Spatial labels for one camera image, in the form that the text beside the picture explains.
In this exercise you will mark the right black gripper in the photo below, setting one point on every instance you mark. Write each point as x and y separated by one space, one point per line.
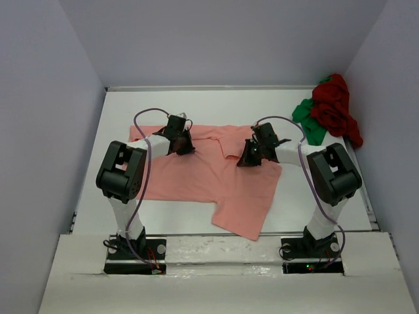
247 159

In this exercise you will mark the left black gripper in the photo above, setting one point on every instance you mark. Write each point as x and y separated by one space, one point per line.
188 148

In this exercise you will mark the pink t shirt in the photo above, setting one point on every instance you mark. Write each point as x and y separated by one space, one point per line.
243 195

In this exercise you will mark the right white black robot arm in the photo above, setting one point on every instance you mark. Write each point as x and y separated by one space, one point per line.
331 176

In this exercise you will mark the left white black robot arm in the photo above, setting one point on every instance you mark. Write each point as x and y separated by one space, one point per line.
125 172

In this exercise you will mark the green t shirt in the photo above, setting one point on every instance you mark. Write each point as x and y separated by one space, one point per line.
309 114

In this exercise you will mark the red t shirt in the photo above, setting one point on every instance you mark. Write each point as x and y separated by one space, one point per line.
341 121

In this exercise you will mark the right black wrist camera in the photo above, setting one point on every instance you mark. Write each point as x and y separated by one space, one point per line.
264 134

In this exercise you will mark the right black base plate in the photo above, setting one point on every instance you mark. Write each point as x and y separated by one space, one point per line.
301 260

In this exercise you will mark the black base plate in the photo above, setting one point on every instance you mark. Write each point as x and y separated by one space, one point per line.
120 260
301 260

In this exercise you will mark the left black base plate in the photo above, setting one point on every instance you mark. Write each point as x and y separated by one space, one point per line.
120 260

